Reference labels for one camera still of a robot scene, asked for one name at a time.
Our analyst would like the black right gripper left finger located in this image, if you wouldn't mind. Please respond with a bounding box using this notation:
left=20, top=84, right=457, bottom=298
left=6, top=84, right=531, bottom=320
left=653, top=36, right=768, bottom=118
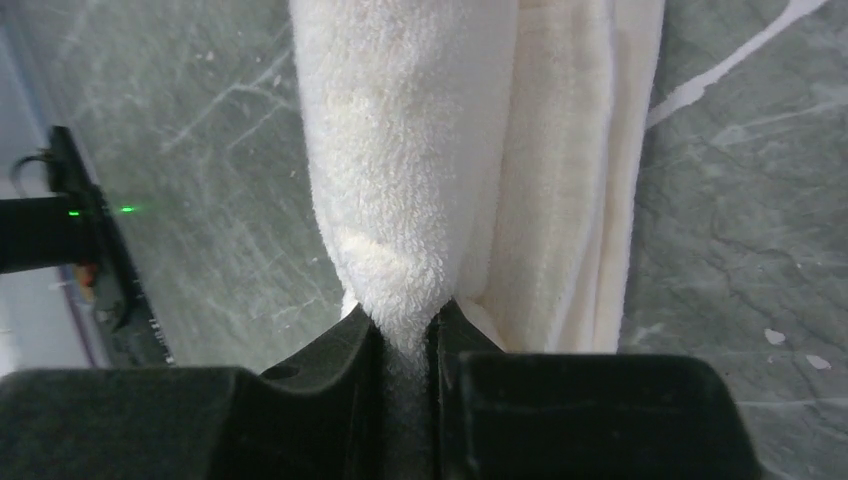
left=1, top=310, right=383, bottom=479

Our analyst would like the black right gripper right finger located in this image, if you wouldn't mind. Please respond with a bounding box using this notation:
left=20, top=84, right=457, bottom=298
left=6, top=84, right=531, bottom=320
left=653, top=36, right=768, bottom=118
left=427, top=302, right=764, bottom=479

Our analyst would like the white terry towel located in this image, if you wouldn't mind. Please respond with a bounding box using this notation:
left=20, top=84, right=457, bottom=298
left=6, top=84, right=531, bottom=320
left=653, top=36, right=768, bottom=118
left=289, top=1, right=665, bottom=479

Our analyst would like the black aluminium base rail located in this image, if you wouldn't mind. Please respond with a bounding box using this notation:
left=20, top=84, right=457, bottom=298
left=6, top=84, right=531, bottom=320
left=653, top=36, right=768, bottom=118
left=9, top=125, right=177, bottom=370

